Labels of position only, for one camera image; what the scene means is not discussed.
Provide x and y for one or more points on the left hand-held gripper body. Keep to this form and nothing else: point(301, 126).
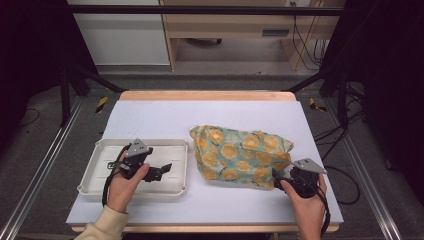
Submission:
point(138, 150)

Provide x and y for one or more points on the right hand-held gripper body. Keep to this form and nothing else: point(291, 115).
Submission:
point(305, 183)

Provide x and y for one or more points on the orange-print teal cloth bag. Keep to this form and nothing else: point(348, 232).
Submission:
point(233, 156)

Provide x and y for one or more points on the person's right hand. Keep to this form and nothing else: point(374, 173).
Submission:
point(308, 213)

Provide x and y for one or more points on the person's left hand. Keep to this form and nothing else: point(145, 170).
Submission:
point(123, 191)

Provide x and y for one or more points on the white plastic tray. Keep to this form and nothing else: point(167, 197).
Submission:
point(100, 173)

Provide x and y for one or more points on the yellow black tape piece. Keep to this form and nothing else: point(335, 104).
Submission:
point(101, 104)

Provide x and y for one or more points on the white table mat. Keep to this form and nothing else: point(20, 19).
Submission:
point(200, 113)

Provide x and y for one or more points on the wooden table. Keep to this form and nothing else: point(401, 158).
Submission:
point(206, 95)

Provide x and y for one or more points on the black metal stand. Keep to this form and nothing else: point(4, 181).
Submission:
point(65, 100)
point(342, 100)

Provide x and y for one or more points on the white cabinet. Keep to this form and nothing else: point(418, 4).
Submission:
point(123, 40)

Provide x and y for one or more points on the black curtain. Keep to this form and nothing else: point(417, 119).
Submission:
point(26, 50)
point(393, 66)

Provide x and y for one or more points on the light wooden desk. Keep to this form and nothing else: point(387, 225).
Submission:
point(226, 25)

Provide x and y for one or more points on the aluminium floor rail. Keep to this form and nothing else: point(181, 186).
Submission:
point(43, 163)
point(366, 180)

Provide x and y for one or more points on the black horizontal frame bar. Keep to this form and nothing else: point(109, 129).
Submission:
point(200, 10)

